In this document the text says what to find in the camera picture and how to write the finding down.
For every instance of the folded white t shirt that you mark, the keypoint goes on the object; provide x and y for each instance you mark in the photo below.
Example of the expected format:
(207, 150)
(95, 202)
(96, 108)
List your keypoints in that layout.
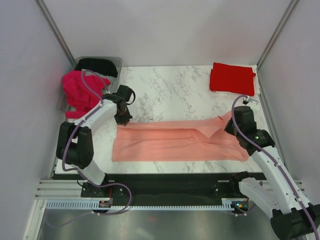
(257, 85)

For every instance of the grey t shirt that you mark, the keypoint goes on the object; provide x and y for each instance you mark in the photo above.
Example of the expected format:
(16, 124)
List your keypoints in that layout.
(109, 88)

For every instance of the aluminium frame post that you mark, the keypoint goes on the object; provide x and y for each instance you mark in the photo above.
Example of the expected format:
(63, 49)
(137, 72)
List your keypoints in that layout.
(277, 32)
(56, 32)

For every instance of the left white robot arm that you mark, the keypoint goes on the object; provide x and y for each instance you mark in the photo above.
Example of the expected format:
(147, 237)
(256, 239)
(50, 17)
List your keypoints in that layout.
(75, 139)

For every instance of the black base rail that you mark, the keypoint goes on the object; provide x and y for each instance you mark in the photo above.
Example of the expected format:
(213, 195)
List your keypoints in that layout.
(173, 189)

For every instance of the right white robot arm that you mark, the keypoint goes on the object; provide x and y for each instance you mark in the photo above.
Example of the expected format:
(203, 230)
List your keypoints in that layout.
(291, 213)

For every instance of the left aluminium frame post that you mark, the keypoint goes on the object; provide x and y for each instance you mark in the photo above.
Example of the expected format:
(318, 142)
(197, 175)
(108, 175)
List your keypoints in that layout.
(56, 32)

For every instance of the magenta t shirt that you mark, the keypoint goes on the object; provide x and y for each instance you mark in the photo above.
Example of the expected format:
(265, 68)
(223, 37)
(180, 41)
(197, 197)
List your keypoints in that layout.
(80, 92)

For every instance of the right aluminium frame post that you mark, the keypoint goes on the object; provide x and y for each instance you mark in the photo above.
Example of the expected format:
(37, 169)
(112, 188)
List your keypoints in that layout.
(277, 32)

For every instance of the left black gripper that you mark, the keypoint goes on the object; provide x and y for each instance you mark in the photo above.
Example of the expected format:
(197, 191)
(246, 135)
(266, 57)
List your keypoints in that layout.
(124, 120)

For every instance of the grey plastic bin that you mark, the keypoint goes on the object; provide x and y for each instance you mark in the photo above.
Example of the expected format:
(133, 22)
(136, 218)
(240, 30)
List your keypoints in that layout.
(116, 60)

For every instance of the black t shirt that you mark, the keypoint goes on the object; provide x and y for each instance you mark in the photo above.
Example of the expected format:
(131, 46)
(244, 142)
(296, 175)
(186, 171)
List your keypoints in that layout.
(98, 65)

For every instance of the white slotted cable duct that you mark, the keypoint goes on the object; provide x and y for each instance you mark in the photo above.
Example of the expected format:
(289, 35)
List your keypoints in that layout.
(223, 204)

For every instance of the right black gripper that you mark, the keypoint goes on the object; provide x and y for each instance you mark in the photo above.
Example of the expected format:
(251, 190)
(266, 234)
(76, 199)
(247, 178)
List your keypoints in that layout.
(228, 128)

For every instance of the salmon pink t shirt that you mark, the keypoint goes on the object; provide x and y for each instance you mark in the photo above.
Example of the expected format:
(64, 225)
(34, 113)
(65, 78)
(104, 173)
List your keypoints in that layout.
(177, 141)

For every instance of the folded red t shirt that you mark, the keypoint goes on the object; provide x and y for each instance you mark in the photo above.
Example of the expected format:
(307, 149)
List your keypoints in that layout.
(232, 78)

